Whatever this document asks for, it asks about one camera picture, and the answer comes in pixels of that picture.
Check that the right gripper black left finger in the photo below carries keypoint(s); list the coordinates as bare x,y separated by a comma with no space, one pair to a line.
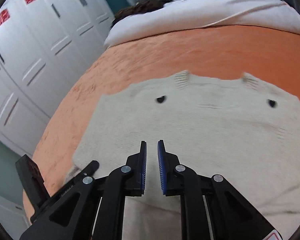
93,208

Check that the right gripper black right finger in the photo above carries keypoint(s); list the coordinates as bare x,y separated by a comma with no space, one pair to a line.
211,208

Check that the cream knitted sweater black hearts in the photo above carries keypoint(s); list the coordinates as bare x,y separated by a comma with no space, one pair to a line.
247,130

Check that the dark clothes pile on bed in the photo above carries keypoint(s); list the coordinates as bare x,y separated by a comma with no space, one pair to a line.
140,7

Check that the white wardrobe with red stickers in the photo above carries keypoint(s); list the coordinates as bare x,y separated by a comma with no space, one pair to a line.
45,47

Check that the orange plush bed blanket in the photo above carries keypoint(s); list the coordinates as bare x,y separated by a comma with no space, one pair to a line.
223,52

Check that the white folded duvet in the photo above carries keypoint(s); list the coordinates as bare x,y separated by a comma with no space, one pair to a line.
193,14

